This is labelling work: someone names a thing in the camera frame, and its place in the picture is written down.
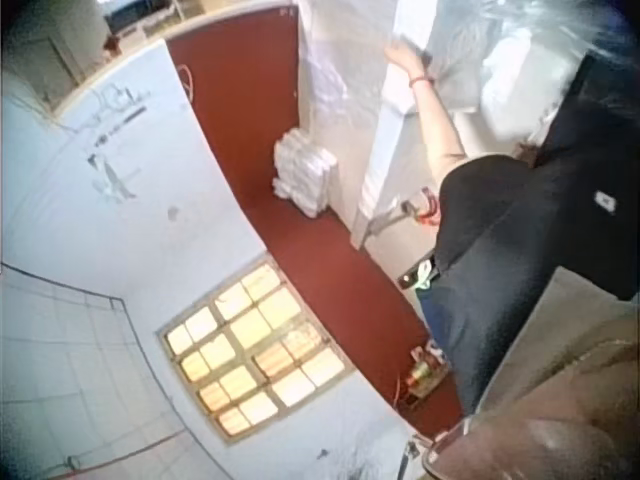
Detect person's left hand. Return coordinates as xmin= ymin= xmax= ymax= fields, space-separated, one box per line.
xmin=383 ymin=39 xmax=434 ymax=84

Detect clear plastic sheet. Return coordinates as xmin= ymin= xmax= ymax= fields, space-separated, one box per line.
xmin=298 ymin=0 xmax=396 ymax=132

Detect white counter slab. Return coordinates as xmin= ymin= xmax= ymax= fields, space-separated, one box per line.
xmin=349 ymin=0 xmax=481 ymax=251

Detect white plastic bag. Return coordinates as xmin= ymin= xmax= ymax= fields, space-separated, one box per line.
xmin=480 ymin=25 xmax=581 ymax=147

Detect shelf with dark appliances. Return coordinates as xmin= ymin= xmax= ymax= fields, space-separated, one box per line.
xmin=101 ymin=0 xmax=211 ymax=53

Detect person's legs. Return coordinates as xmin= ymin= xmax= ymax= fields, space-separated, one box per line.
xmin=417 ymin=288 xmax=459 ymax=366

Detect heap of small bottles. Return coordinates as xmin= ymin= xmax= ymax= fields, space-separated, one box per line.
xmin=396 ymin=338 xmax=452 ymax=410

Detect window with metal grille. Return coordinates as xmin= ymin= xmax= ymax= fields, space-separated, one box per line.
xmin=156 ymin=252 xmax=357 ymax=445

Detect grey door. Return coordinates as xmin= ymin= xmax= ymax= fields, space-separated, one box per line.
xmin=3 ymin=33 xmax=84 ymax=104

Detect red handled pliers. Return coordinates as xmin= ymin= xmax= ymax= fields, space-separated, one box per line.
xmin=401 ymin=186 xmax=442 ymax=227

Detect black device with white cord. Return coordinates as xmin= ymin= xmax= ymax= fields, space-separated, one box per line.
xmin=396 ymin=258 xmax=437 ymax=292

